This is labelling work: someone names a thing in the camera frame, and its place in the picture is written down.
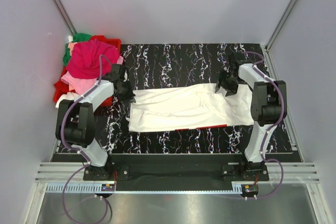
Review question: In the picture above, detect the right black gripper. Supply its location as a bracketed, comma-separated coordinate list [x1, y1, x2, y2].
[215, 69, 240, 97]

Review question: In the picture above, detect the white coca-cola t-shirt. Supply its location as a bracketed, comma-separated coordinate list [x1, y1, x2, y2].
[129, 83, 254, 133]

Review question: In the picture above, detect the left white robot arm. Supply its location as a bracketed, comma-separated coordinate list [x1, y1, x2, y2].
[55, 64, 135, 180]

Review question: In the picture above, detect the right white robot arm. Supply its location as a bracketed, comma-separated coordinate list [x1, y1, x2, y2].
[215, 52, 287, 180]

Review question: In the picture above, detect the light pink t-shirt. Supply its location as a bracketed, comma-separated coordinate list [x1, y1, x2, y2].
[60, 53, 120, 94]

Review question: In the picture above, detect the magenta t-shirt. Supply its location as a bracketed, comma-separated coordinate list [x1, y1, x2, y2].
[66, 39, 120, 79]

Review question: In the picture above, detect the white t-shirt in bin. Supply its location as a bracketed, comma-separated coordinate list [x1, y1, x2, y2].
[55, 92, 80, 109]

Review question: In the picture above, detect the red t-shirt in bin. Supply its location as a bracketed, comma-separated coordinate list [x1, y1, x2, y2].
[53, 80, 69, 103]

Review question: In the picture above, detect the green t-shirt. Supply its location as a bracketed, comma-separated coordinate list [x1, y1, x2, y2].
[62, 33, 92, 67]

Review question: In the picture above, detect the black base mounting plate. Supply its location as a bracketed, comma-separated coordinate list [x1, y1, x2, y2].
[83, 154, 269, 188]

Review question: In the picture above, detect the left aluminium frame post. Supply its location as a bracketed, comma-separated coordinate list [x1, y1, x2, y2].
[52, 0, 77, 35]

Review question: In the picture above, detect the aluminium frame post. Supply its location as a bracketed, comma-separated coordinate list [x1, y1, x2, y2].
[265, 0, 299, 52]
[52, 0, 77, 35]

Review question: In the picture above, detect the white slotted cable duct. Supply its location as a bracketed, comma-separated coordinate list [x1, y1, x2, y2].
[46, 182, 242, 195]

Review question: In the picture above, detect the right aluminium frame post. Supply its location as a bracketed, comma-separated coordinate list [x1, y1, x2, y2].
[265, 0, 299, 52]

